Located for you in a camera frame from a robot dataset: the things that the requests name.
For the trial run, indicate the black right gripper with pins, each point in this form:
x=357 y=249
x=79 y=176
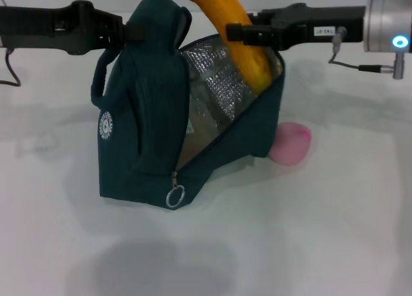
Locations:
x=322 y=25

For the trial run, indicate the yellow banana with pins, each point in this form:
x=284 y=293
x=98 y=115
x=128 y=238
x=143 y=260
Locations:
x=225 y=9

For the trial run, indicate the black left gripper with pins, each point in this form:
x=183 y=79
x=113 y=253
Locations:
x=48 y=27

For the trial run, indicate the dark green lunch bag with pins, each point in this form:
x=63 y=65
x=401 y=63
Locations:
x=145 y=116

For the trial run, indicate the pink peach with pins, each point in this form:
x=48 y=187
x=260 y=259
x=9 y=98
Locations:
x=289 y=144

